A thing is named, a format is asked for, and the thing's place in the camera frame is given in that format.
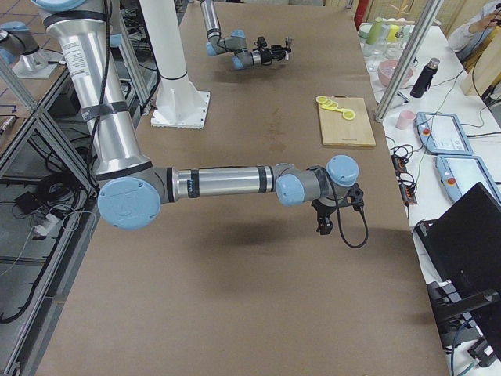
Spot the green tumbler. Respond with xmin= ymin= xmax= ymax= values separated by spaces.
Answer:
xmin=366 ymin=17 xmax=384 ymax=45

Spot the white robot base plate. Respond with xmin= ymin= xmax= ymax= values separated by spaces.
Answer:
xmin=151 ymin=77 xmax=211 ymax=129

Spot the steel measuring jigger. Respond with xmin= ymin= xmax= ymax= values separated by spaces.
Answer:
xmin=284 ymin=37 xmax=293 ymax=61

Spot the yellow plastic spoon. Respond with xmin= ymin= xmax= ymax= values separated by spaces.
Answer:
xmin=320 ymin=105 xmax=354 ymax=116

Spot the aluminium frame post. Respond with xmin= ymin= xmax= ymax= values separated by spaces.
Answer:
xmin=374 ymin=0 xmax=444 ymax=123

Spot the wooden cup rack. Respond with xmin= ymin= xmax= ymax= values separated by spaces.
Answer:
xmin=388 ymin=0 xmax=415 ymax=25

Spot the pink cup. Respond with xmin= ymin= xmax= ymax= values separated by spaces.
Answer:
xmin=395 ymin=110 xmax=416 ymax=130

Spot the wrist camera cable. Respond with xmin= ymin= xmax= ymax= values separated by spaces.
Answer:
xmin=328 ymin=179 xmax=369 ymax=249

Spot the black monitor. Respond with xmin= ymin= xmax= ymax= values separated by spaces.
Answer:
xmin=415 ymin=183 xmax=500 ymax=357

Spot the black thermos bottle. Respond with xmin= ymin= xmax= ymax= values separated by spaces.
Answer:
xmin=410 ymin=57 xmax=440 ymax=99

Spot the upper teach pendant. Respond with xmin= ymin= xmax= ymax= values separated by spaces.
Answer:
xmin=415 ymin=112 xmax=473 ymax=156

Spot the pink bowl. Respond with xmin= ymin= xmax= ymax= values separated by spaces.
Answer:
xmin=377 ymin=60 xmax=413 ymax=89

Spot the teach pendant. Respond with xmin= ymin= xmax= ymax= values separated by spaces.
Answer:
xmin=435 ymin=155 xmax=500 ymax=203
xmin=415 ymin=112 xmax=473 ymax=156

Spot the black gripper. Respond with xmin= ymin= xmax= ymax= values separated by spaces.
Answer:
xmin=312 ymin=183 xmax=364 ymax=235
xmin=252 ymin=36 xmax=286 ymax=65

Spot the lower teach pendant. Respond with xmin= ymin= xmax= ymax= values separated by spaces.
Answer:
xmin=435 ymin=155 xmax=500 ymax=203

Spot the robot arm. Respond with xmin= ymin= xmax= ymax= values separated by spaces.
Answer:
xmin=200 ymin=0 xmax=292 ymax=70
xmin=37 ymin=1 xmax=364 ymax=235

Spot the wooden cutting board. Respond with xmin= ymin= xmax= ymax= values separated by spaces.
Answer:
xmin=317 ymin=96 xmax=376 ymax=147

